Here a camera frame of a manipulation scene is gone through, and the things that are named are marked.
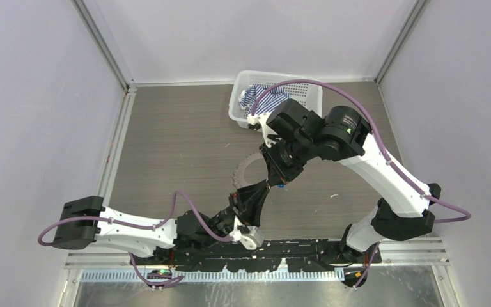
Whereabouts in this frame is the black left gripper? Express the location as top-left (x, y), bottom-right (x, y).
top-left (201, 180), bottom-right (270, 248)

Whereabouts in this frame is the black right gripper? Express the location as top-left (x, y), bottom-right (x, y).
top-left (258, 133), bottom-right (315, 184)

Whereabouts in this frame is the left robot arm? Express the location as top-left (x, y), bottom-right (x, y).
top-left (38, 180), bottom-right (270, 265)

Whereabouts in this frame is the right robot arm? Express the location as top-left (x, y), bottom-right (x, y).
top-left (247, 99), bottom-right (440, 263)

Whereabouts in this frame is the white plastic basket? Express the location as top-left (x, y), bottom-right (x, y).
top-left (228, 70), bottom-right (323, 129)

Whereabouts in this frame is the blue striped shirt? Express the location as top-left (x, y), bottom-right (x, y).
top-left (238, 84), bottom-right (290, 116)

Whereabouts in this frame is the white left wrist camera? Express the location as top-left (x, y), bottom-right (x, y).
top-left (229, 217), bottom-right (265, 250)

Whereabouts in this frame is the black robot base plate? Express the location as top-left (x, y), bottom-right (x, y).
top-left (135, 239), bottom-right (381, 272)

